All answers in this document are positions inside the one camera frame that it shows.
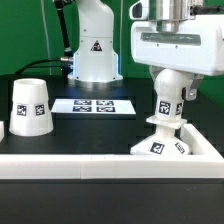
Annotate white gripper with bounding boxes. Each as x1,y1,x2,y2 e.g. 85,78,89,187
131,14,224,101

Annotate white lamp base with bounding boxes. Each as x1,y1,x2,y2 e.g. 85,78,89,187
130,115,191,157

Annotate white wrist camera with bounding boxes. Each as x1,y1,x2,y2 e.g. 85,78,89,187
129,0,150,20

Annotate white lamp shade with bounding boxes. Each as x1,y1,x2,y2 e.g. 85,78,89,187
9,78,53,137

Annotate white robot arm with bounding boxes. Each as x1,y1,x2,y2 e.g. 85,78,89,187
70,0,224,85

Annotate white lamp bulb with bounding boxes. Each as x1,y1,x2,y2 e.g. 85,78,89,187
154,69,192,122

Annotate white marker sheet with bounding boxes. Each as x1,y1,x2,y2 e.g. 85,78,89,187
51,99,135,115

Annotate white frame wall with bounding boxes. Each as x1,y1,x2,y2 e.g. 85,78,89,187
0,124,224,179

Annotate black cable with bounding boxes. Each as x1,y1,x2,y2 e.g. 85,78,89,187
13,0,74,76

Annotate white block at left edge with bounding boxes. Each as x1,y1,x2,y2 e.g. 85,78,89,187
0,121,4,142

